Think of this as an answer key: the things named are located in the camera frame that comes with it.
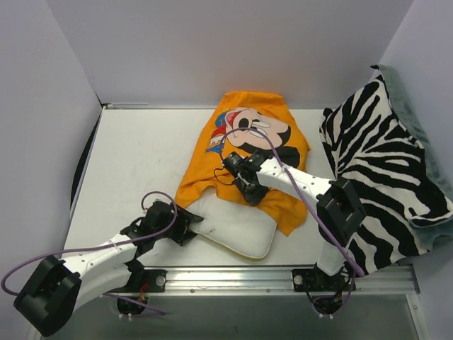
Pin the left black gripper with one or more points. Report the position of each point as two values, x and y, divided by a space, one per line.
182 228

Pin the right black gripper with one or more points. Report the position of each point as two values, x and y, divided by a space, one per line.
252 193

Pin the orange pillowcase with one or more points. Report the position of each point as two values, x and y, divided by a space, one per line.
244 121

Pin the cream memory foam pillow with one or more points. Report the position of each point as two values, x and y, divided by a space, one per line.
246 231

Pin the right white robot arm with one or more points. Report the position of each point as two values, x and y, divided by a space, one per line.
334 204

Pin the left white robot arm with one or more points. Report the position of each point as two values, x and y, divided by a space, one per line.
58 287

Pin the zebra print cushion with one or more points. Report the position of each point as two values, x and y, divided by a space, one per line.
408 204

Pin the grey-green towel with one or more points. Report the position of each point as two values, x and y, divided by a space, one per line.
421 134

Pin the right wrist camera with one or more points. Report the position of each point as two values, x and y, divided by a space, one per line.
232 163

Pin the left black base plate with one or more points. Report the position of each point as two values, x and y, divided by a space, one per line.
148 281

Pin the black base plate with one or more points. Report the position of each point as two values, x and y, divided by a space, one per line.
313 280
148 281

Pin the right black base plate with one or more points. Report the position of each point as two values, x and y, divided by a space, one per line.
313 280

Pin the aluminium mounting rail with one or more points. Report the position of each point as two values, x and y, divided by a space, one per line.
255 280

